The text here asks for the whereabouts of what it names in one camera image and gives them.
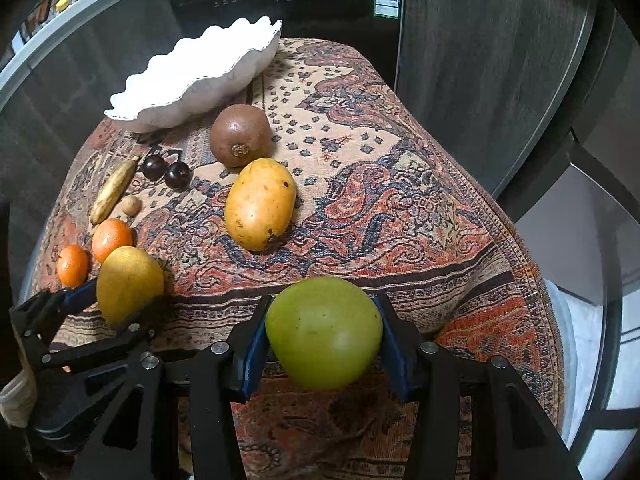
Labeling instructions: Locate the yellow mango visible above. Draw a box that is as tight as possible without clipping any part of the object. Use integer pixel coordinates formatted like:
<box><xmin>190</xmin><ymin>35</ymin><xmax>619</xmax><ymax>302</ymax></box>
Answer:
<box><xmin>224</xmin><ymin>157</ymin><xmax>297</xmax><ymax>252</ymax></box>

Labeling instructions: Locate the green apple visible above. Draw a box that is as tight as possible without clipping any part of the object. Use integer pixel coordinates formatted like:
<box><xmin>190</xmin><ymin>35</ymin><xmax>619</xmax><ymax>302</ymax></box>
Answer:
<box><xmin>265</xmin><ymin>276</ymin><xmax>383</xmax><ymax>390</ymax></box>

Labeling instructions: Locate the yellow round pear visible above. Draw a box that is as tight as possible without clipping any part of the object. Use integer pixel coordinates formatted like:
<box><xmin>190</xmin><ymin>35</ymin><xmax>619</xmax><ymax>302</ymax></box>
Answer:
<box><xmin>96</xmin><ymin>246</ymin><xmax>165</xmax><ymax>330</ymax></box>

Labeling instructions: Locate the small tan longan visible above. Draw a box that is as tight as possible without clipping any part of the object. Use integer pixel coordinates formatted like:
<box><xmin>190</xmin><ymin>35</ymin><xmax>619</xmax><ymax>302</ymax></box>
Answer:
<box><xmin>122</xmin><ymin>195</ymin><xmax>142</xmax><ymax>218</ymax></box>

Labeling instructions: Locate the brown kiwi fruit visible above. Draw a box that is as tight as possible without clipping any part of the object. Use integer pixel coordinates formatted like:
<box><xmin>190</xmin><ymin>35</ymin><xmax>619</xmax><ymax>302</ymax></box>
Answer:
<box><xmin>209</xmin><ymin>104</ymin><xmax>272</xmax><ymax>168</ymax></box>

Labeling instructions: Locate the black built-in dishwasher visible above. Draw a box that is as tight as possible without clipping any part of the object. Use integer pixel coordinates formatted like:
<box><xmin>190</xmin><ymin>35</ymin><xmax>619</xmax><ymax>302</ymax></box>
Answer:
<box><xmin>171</xmin><ymin>0</ymin><xmax>400</xmax><ymax>87</ymax></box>

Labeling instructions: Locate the small yellow banana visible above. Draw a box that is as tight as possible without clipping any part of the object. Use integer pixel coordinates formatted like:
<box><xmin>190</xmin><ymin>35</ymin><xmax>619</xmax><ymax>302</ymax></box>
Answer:
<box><xmin>90</xmin><ymin>156</ymin><xmax>140</xmax><ymax>226</ymax></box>

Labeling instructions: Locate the white scalloped fruit bowl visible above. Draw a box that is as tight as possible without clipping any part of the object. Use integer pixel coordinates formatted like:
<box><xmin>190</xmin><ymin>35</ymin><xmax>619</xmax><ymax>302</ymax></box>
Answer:
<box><xmin>104</xmin><ymin>15</ymin><xmax>282</xmax><ymax>133</ymax></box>

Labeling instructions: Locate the orange mandarin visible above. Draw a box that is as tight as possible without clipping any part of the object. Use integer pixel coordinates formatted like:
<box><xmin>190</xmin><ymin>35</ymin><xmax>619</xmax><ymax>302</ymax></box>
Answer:
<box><xmin>56</xmin><ymin>245</ymin><xmax>90</xmax><ymax>288</ymax></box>
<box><xmin>91</xmin><ymin>218</ymin><xmax>134</xmax><ymax>263</ymax></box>

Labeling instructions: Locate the dark cherry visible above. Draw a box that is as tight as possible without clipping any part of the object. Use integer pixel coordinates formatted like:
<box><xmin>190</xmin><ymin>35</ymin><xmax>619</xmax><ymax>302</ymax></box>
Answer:
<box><xmin>164</xmin><ymin>160</ymin><xmax>191</xmax><ymax>191</ymax></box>
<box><xmin>142</xmin><ymin>154</ymin><xmax>167</xmax><ymax>181</ymax></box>

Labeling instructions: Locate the patterned paisley tablecloth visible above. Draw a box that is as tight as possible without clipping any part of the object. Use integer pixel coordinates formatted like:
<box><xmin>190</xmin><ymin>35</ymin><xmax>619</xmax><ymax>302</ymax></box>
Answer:
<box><xmin>30</xmin><ymin>37</ymin><xmax>566</xmax><ymax>480</ymax></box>

